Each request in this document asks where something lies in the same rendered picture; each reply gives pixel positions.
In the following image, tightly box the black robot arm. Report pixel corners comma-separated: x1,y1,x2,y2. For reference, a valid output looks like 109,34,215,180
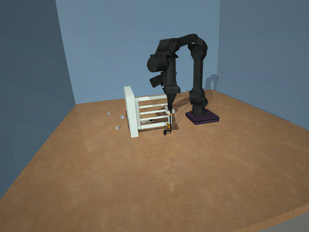
147,34,208,117

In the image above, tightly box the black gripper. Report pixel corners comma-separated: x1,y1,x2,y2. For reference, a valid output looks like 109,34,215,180
161,69,181,106

